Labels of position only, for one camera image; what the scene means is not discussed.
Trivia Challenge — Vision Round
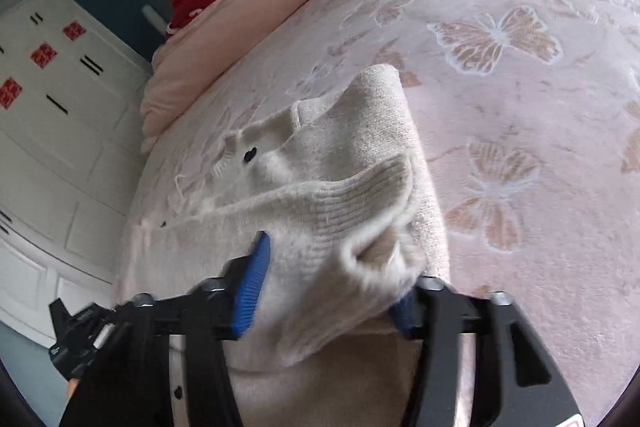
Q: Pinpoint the cream knitted sweater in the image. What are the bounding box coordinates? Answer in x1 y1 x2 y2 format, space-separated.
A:
112 64 468 427

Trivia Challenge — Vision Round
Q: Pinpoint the white tube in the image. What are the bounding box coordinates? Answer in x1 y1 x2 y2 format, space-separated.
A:
142 5 169 36

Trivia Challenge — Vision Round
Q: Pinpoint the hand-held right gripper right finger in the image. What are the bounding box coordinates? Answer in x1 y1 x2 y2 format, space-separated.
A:
388 276 581 427

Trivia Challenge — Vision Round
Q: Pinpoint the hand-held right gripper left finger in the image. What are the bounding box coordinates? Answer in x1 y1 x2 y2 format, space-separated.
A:
60 231 271 427

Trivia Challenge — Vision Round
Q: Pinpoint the pink butterfly blanket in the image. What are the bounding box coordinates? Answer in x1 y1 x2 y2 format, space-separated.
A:
112 0 640 427

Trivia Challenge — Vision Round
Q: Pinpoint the white wardrobe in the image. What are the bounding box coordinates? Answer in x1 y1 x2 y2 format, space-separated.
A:
0 0 153 349

